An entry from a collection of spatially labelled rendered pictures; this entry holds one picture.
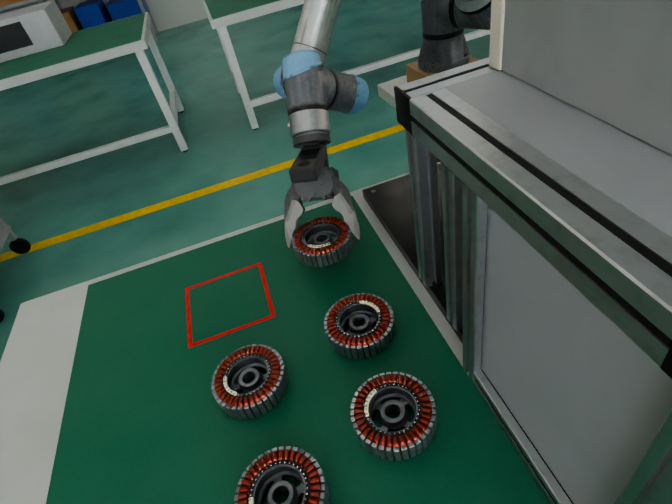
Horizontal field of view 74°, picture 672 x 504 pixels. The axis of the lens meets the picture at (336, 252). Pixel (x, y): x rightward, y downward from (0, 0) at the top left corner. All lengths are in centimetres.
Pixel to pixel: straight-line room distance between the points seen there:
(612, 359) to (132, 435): 64
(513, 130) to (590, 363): 21
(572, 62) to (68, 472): 81
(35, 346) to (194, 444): 44
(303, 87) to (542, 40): 46
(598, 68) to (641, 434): 29
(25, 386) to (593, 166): 91
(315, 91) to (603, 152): 56
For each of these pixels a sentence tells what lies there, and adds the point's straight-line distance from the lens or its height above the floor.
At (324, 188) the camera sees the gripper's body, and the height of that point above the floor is 89.
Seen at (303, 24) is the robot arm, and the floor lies 108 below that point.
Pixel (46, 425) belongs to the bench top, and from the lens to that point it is 89.
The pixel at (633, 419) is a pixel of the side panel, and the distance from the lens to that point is 41.
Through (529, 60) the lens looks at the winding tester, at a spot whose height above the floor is 114.
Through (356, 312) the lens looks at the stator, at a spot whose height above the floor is 77.
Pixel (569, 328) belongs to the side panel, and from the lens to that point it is 42.
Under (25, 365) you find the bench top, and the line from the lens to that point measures 102.
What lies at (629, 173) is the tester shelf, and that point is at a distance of 40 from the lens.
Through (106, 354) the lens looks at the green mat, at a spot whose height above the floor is 75.
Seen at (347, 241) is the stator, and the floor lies 82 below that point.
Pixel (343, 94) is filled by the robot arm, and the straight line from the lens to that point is 92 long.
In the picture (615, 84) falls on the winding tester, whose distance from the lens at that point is 45.
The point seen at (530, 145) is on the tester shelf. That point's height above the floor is 112.
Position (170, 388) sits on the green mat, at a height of 75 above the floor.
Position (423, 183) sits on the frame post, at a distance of 63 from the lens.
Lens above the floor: 133
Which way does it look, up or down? 41 degrees down
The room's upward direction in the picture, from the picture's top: 14 degrees counter-clockwise
